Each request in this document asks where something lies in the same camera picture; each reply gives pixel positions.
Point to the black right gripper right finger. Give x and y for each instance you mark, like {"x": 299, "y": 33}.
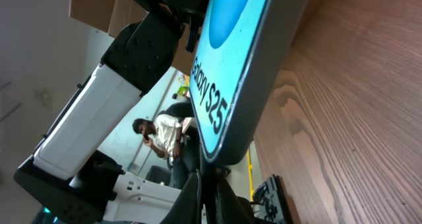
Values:
{"x": 230, "y": 208}

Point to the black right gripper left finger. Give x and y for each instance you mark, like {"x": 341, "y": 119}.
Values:
{"x": 188, "y": 205}

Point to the blue Galaxy smartphone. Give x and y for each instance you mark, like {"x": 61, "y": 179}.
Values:
{"x": 241, "y": 47}

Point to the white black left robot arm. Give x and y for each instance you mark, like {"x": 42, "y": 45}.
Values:
{"x": 66, "y": 172}

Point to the seated man white shirt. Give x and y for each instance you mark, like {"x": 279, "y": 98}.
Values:
{"x": 164, "y": 135}

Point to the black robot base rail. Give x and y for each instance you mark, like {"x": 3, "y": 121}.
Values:
{"x": 271, "y": 202}

